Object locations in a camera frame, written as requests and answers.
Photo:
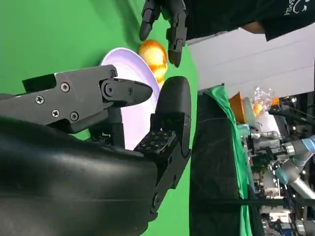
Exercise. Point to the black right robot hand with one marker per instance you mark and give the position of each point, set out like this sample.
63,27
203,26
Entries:
73,177

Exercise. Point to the black machine bar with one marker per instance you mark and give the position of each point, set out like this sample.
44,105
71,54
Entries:
290,113

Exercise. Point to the orange bowl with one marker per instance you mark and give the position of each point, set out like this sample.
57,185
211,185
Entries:
237,105

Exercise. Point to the green table cloth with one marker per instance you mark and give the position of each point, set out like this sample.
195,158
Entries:
49,37

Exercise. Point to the black cloth backdrop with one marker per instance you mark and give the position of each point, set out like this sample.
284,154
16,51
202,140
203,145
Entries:
214,159

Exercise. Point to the lilac plate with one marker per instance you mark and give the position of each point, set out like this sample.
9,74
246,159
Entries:
137,123

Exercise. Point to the person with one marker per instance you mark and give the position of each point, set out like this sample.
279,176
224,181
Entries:
233,14

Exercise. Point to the clear plastic bag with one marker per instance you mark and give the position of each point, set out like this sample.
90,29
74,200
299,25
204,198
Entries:
264,98

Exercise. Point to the draped green fabric sheet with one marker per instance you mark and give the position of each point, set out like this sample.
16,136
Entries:
238,152

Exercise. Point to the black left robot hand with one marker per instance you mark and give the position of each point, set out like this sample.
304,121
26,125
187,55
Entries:
177,34

